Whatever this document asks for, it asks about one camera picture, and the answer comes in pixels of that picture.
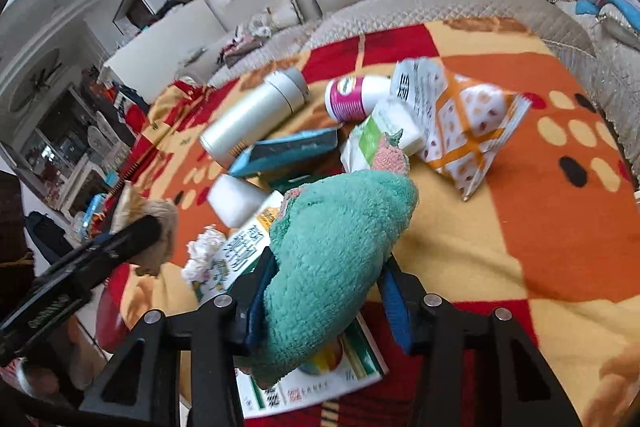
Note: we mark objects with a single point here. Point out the dark display cabinet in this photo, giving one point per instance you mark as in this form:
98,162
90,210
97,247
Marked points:
55,142

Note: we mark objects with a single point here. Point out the white bottle with pink label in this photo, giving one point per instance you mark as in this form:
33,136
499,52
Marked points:
350,99

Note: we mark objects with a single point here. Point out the green and white tissue pack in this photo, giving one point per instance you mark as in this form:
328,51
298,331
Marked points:
380,127

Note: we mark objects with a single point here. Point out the white thermos bottle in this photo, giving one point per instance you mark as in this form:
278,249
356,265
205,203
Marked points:
250,117

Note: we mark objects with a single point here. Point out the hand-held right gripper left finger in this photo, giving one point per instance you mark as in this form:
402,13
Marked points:
252,313

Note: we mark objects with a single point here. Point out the white table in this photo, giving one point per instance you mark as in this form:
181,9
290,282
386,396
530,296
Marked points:
165,47

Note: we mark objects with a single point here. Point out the blue patterned cloth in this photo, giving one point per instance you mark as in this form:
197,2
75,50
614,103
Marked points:
607,2

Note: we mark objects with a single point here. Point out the teal box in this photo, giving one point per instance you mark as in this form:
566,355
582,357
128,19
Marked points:
285,152

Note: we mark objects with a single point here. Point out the striped beige cushion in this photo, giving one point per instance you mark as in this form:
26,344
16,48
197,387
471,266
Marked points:
285,9

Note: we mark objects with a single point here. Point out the white printed packet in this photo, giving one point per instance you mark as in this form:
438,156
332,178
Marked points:
320,387

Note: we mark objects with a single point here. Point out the pile of clothes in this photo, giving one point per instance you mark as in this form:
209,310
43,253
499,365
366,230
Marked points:
242,47

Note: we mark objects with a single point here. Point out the printed blanket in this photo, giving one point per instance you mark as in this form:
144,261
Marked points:
525,232

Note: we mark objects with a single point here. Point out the brown plush toy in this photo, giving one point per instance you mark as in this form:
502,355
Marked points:
161,249

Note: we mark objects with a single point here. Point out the white tissue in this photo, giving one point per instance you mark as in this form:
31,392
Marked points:
202,252

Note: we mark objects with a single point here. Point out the teal plush toy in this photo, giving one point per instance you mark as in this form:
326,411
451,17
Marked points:
330,257

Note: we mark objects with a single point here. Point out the orange patterned snack bag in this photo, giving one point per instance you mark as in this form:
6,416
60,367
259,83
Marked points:
465,127

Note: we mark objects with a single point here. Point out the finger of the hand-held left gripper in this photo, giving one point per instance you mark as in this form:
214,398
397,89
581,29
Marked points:
137,231

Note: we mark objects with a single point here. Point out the beige fringed cushion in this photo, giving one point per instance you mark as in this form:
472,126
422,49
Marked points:
622,32

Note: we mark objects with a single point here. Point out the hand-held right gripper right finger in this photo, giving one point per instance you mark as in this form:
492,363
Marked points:
397,307

